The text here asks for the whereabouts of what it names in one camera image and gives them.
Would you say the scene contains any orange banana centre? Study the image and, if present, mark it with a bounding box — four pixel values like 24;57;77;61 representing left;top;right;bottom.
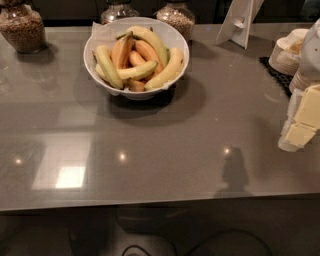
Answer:
135;40;164;75

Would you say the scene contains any glass jar middle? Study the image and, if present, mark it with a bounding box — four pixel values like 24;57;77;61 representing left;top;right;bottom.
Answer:
100;0;139;24

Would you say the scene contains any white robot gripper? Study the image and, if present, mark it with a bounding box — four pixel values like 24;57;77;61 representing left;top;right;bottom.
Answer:
293;19;320;130

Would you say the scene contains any yellow banana across middle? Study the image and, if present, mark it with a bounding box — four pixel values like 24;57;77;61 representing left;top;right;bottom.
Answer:
95;61;158;81

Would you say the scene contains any glass jar with grains right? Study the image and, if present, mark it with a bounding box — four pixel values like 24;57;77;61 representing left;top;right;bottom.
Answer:
155;0;195;41

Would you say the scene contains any black mesh mat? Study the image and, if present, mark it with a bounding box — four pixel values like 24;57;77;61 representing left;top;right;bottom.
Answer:
259;57;293;98

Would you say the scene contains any white paper liner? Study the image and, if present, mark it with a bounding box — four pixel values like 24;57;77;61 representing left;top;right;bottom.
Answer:
91;22;116;41

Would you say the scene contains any green-yellow banana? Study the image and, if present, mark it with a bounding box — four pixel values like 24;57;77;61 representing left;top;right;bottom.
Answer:
95;45;123;89
116;26;169;66

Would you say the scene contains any white ceramic bowl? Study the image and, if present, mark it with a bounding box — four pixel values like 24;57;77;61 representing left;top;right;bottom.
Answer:
83;17;189;101

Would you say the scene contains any green-yellow banana top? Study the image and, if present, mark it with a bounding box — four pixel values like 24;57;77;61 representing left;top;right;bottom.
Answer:
116;26;169;66

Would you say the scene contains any glass jar with grains left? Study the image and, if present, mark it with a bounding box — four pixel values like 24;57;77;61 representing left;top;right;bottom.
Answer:
0;0;46;53

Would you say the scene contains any white paper sign stand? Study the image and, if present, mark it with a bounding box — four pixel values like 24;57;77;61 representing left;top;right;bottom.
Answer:
215;0;264;49

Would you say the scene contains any long yellow banana right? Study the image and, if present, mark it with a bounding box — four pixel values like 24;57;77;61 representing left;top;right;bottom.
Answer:
145;48;184;91

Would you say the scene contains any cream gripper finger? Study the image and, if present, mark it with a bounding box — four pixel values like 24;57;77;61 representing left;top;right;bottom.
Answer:
278;123;316;152

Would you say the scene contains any glass jar with grains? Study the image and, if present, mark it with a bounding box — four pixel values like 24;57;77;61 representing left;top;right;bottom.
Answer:
155;0;195;41
0;0;46;53

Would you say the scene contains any orange banana upright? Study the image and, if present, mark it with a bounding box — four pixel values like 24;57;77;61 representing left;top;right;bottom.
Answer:
111;32;133;69

